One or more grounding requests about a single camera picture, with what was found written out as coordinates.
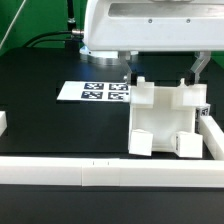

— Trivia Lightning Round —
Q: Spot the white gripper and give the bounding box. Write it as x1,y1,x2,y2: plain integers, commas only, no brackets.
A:
84,0,224,86

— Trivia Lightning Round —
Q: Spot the white chair seat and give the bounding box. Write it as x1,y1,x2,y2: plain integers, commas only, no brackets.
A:
129,105,195,153

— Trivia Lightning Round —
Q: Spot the white tagged cube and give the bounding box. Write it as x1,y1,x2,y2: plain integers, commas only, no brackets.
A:
195,104,210,123

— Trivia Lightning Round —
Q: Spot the white chair back frame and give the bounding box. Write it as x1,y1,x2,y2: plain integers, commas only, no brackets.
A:
123,76,207,108

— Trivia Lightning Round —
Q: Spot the black vertical pole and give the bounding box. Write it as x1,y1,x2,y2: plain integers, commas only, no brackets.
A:
67,0,76,30

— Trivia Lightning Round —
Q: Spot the white marker base plate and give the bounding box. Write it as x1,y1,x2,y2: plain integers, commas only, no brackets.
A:
57,81,129,102

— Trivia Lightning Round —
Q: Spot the black cable with connector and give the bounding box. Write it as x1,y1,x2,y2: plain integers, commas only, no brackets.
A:
23,28,87,48

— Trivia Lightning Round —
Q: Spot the white U-shaped obstacle wall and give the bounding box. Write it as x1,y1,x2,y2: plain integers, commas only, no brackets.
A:
0,111,224,187

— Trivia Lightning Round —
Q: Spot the thin white cable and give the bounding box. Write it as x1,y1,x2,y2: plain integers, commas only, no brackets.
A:
0,0,28,51

